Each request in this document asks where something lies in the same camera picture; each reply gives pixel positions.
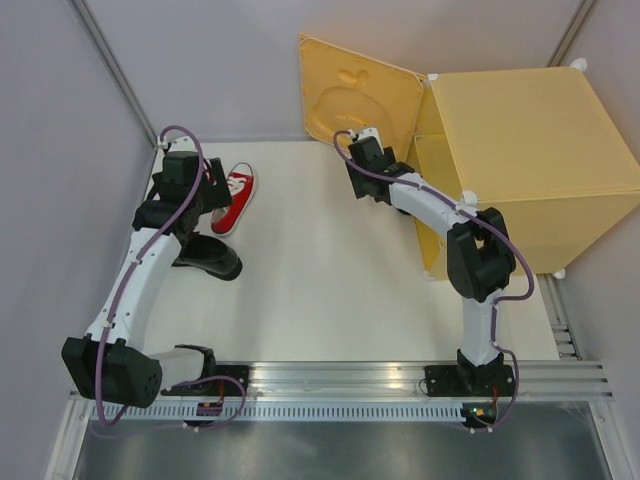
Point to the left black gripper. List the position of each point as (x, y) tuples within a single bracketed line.
[(217, 195)]

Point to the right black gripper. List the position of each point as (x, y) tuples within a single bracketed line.
[(356, 178)]

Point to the black patent loafer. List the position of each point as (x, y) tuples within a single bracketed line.
[(210, 255)]

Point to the yellow cabinet door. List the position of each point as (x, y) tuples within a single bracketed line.
[(343, 89)]

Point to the red canvas sneaker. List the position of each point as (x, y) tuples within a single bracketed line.
[(245, 185), (219, 213)]

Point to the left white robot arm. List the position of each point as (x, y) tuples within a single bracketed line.
[(108, 362)]

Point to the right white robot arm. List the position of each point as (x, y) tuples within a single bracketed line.
[(479, 265)]

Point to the yellow plastic shoe cabinet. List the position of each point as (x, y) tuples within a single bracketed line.
[(537, 145)]

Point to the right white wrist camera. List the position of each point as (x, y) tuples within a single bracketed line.
[(369, 132)]

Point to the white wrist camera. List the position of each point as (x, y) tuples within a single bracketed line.
[(369, 132), (178, 144)]

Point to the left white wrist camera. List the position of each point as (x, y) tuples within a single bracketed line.
[(178, 144)]

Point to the aluminium mounting rail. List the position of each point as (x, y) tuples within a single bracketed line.
[(373, 381)]

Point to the white slotted cable duct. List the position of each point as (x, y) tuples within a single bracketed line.
[(299, 411)]

